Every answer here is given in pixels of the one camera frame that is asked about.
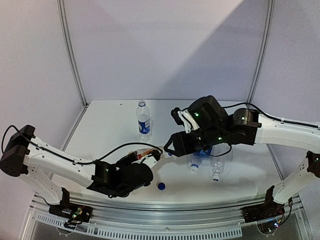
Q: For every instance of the left aluminium corner post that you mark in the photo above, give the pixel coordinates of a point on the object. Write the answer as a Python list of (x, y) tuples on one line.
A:
[(70, 52)]

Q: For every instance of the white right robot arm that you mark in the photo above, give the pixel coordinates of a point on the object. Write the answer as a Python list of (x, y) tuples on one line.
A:
[(206, 123)]

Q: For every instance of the clear unlabelled plastic bottle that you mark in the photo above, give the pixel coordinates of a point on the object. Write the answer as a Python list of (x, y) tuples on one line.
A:
[(221, 159)]

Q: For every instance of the blue label crushed water bottle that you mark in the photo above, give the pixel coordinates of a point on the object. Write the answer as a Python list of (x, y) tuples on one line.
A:
[(198, 157)]

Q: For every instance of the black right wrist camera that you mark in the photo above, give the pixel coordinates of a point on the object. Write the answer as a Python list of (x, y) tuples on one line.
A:
[(182, 117)]

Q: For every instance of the blue Pepsi bottle cap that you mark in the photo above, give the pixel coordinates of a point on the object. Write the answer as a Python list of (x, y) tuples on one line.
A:
[(161, 186)]

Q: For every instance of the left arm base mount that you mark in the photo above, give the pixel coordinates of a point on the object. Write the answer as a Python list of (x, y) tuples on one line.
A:
[(75, 214)]

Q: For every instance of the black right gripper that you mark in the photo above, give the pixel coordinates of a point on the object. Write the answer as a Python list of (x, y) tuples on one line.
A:
[(180, 146)]

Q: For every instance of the white orange-bottle cap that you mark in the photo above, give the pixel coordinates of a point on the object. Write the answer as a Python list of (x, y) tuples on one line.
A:
[(167, 154)]

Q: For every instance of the aluminium corner post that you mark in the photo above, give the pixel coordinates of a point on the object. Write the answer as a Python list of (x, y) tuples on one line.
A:
[(70, 52), (262, 50)]

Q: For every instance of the Pepsi bottle blue label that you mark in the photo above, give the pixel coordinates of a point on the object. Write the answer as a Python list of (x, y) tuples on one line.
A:
[(143, 119)]

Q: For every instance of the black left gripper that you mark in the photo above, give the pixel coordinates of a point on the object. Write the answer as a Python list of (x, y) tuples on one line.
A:
[(131, 157)]

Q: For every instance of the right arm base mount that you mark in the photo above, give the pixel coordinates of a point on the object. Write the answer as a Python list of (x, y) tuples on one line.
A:
[(269, 215)]

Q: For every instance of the orange label crushed bottle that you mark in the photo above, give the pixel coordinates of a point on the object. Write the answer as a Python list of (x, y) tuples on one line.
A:
[(150, 151)]

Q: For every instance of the right aluminium corner post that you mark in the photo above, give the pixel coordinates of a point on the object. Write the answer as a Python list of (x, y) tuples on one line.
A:
[(262, 50)]

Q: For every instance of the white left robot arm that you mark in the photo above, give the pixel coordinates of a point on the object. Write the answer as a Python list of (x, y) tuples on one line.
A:
[(27, 157)]

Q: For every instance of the aluminium table front rail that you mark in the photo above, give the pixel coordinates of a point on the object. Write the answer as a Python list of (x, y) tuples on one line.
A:
[(120, 219)]

